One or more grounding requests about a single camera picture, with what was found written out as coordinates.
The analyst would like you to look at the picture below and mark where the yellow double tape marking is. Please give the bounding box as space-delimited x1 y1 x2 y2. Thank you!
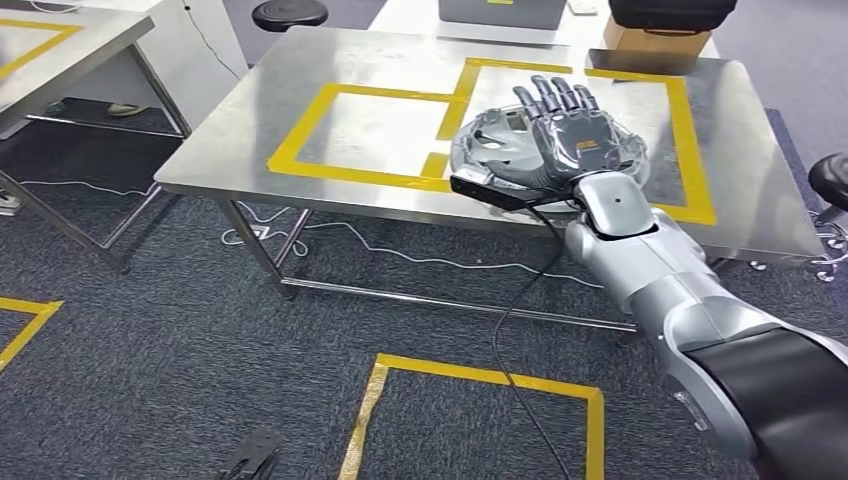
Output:
266 57 718 227

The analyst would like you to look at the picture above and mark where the chrome chair base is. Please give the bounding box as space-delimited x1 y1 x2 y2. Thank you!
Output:
748 210 848 285

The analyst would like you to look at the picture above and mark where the steel workbench table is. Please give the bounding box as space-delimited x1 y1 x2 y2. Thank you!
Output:
153 26 826 333

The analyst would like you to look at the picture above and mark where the black bag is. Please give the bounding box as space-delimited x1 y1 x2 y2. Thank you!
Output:
608 0 739 33

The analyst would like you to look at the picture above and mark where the white cabinet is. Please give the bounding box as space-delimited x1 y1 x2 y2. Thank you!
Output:
62 0 252 134

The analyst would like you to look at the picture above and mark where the white table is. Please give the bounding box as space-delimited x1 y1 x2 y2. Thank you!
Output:
368 0 720 60

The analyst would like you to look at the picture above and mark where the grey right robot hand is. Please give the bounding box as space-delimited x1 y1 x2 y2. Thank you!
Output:
511 74 627 183

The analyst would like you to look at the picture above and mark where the black round stool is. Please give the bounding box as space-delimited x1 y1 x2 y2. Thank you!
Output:
808 152 848 213
251 0 330 33

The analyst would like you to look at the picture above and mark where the grey laptop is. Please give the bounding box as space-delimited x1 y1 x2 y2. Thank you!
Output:
438 0 569 32

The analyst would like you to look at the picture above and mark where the yellow floor tape square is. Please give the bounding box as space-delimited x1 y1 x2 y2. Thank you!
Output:
337 352 606 480
0 296 66 374

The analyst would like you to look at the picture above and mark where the cardboard box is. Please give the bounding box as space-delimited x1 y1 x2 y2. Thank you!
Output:
602 16 713 58

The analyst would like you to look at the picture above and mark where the black camera cable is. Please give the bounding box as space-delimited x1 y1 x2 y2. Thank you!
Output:
492 205 572 480

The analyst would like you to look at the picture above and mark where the silver wheel hubcap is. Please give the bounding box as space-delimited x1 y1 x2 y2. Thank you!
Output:
449 105 651 213

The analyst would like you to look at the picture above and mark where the white floor cable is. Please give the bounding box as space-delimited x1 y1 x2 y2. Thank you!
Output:
220 205 605 290

